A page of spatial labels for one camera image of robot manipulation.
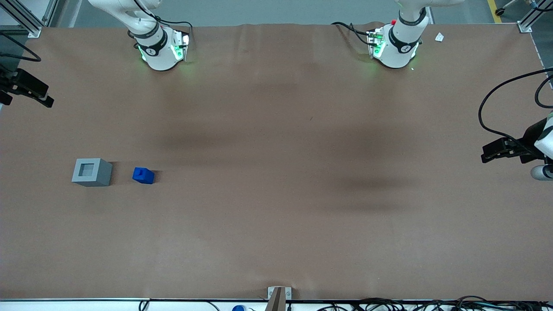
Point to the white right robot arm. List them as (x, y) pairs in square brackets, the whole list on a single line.
[(160, 54)]

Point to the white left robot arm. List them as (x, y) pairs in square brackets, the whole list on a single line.
[(397, 47)]

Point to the blue plastic part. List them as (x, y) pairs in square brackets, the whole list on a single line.
[(144, 177)]

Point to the brown camera mount bar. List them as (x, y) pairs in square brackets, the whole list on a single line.
[(275, 301)]

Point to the small white paper tag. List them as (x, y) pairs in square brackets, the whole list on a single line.
[(439, 37)]

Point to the brown table cover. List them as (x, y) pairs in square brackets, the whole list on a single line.
[(276, 172)]

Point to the gray metal bracket plate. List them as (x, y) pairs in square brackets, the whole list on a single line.
[(288, 293)]

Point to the gray cube base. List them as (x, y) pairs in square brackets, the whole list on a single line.
[(102, 175)]

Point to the blue round cap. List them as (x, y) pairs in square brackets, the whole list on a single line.
[(238, 308)]

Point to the black chair caster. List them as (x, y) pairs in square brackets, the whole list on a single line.
[(500, 11)]

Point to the aluminium frame post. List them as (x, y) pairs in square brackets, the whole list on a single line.
[(26, 19), (533, 17)]

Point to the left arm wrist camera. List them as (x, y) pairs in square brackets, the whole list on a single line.
[(542, 172)]

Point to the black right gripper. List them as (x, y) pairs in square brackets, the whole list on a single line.
[(13, 82)]

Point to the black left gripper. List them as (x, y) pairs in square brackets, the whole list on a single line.
[(527, 145)]

